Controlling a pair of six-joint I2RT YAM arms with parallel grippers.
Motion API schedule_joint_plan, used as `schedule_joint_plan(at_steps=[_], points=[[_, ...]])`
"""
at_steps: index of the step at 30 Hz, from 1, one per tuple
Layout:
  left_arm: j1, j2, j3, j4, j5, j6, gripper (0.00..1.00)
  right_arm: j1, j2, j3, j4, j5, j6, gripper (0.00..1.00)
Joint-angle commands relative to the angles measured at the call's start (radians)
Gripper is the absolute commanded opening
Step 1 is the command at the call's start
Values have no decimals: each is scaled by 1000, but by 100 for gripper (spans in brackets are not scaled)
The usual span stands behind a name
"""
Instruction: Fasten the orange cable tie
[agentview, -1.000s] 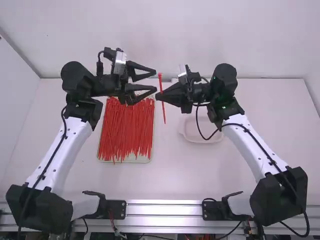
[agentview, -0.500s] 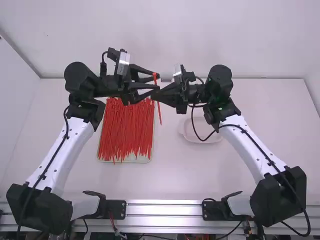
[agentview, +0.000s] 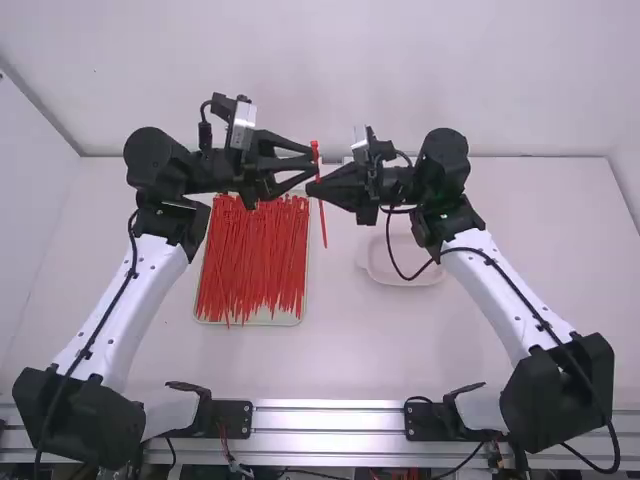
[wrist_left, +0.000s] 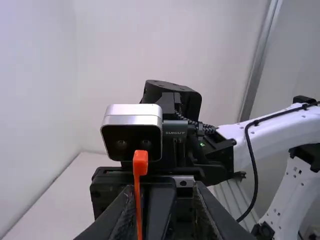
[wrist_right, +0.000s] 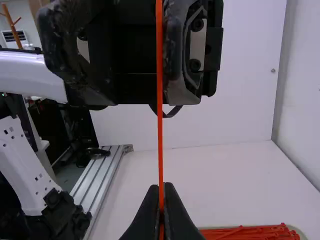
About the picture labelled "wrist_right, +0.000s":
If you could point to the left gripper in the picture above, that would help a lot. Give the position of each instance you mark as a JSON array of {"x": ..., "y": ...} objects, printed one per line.
[{"x": 130, "y": 50}]

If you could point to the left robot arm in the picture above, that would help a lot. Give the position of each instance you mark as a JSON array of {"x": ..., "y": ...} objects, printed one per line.
[{"x": 25, "y": 72}]

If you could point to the silver rails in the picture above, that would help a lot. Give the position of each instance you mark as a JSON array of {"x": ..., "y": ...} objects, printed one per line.
[{"x": 100, "y": 180}]

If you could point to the white air conditioner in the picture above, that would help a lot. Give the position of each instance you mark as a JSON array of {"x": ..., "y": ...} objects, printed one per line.
[{"x": 10, "y": 36}]

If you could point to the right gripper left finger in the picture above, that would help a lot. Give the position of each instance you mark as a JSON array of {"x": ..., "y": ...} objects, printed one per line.
[{"x": 147, "y": 215}]

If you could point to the pale tray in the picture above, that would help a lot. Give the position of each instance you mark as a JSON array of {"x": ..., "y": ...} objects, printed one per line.
[{"x": 301, "y": 231}]

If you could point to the orange wooden coat rack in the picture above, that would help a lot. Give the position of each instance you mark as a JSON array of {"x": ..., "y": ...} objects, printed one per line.
[{"x": 15, "y": 30}]

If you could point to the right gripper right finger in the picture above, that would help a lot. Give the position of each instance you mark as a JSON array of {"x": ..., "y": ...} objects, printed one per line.
[{"x": 177, "y": 217}]

